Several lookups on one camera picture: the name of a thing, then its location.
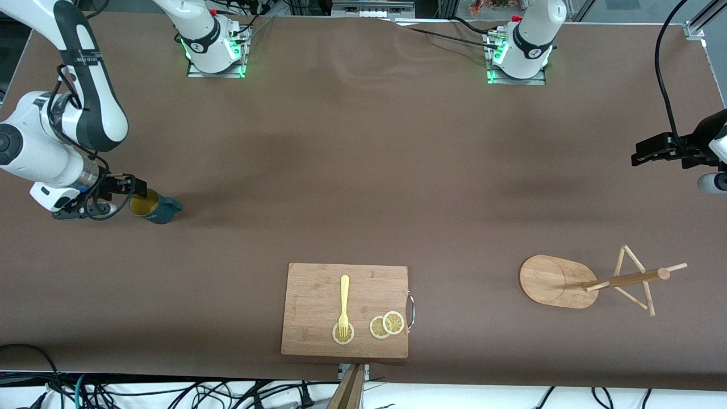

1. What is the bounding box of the teal ribbed cup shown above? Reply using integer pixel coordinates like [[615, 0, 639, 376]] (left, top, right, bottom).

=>
[[129, 190, 183, 226]]

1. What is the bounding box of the wooden cup rack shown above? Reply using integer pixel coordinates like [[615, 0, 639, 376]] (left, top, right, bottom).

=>
[[519, 244, 688, 318]]

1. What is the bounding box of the aluminium corner profile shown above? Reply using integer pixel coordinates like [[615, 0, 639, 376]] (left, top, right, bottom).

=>
[[684, 0, 727, 40]]

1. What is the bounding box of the bamboo cutting board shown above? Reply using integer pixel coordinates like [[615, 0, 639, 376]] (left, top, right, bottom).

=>
[[281, 262, 410, 359]]

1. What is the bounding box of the orange red object pile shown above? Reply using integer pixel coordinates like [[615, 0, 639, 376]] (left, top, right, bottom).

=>
[[470, 0, 515, 15]]

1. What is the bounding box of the yellow plastic fork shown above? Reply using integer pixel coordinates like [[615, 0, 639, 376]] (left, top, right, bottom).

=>
[[337, 275, 350, 339]]

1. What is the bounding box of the brown table cover sheet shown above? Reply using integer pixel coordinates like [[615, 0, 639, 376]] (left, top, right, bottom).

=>
[[0, 11, 727, 393]]

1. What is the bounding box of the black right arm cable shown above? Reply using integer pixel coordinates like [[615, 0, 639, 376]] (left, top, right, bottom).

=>
[[48, 62, 114, 197]]

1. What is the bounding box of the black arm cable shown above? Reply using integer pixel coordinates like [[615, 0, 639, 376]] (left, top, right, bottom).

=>
[[48, 62, 114, 197], [654, 0, 691, 148]]

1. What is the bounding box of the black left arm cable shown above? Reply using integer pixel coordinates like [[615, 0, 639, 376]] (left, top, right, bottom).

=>
[[654, 0, 691, 148]]

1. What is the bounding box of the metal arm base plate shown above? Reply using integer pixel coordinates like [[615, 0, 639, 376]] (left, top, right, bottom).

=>
[[187, 26, 249, 78], [486, 31, 547, 86]]

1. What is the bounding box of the thick black cable loop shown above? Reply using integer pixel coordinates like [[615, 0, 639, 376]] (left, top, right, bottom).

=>
[[0, 344, 64, 409]]

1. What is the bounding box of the grey metal frame rail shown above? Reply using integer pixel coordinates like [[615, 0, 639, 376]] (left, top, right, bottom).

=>
[[332, 0, 415, 18]]

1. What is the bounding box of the wooden post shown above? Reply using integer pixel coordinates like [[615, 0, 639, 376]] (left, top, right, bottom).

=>
[[327, 364, 366, 409]]

